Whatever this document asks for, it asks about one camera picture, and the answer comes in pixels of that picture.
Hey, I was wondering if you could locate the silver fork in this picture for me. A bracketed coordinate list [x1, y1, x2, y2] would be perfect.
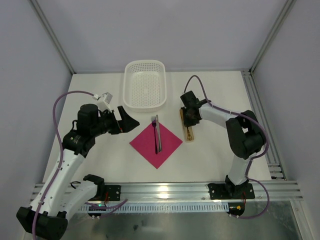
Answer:
[151, 116, 158, 155]

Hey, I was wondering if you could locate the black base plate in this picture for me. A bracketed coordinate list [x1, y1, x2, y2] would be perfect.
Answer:
[100, 184, 122, 202]
[208, 182, 255, 200]

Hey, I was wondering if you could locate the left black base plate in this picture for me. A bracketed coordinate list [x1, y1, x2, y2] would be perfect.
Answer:
[100, 184, 122, 202]

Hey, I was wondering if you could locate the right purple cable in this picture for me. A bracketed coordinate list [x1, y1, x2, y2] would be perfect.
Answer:
[183, 74, 270, 220]

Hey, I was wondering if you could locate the left aluminium frame post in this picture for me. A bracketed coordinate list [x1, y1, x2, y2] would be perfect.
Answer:
[28, 0, 76, 75]

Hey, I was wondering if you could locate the purple cable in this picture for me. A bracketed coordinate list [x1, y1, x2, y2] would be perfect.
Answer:
[31, 90, 128, 237]
[183, 74, 270, 220]

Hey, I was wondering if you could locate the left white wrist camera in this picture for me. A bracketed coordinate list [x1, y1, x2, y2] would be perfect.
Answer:
[92, 92, 113, 112]

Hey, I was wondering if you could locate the slotted white cable duct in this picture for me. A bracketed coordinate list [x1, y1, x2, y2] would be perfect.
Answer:
[74, 202, 230, 213]

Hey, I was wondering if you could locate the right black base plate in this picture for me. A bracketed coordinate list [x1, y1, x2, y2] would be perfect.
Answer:
[208, 182, 255, 200]

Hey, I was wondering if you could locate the gold spoon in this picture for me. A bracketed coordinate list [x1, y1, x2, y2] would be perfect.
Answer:
[185, 126, 195, 142]

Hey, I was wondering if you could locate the beige utensil tray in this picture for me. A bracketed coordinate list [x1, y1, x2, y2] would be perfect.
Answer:
[179, 108, 195, 142]

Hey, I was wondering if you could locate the right aluminium side rail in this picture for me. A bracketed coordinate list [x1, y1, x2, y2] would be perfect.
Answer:
[241, 70, 287, 181]

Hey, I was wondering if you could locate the aluminium front rail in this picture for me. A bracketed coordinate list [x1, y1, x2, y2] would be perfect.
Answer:
[29, 180, 304, 203]

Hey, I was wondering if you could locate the left black connector box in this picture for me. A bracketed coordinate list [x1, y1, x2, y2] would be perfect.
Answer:
[88, 204, 106, 220]

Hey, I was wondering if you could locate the right aluminium frame post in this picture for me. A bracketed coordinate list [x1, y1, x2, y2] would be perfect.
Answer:
[249, 0, 297, 75]

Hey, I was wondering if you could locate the aluminium frame post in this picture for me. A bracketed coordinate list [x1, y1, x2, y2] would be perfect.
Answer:
[28, 0, 76, 75]
[249, 0, 297, 75]

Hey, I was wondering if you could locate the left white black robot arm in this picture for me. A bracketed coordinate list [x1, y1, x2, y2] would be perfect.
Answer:
[16, 104, 140, 240]

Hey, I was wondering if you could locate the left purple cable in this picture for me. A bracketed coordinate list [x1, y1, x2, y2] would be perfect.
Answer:
[31, 90, 128, 237]

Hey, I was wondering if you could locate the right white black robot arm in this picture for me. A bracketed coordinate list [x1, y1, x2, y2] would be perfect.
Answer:
[180, 91, 267, 200]

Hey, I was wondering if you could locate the magenta paper napkin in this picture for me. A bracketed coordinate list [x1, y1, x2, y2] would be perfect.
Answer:
[130, 123, 183, 169]

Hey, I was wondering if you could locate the right black connector box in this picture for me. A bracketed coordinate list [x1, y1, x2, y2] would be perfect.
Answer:
[227, 202, 245, 218]

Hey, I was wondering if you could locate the white perforated plastic basket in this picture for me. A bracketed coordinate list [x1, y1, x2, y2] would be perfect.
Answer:
[122, 59, 167, 113]

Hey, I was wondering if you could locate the black connector box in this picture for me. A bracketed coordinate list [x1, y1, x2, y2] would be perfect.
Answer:
[88, 204, 106, 220]
[227, 202, 245, 218]

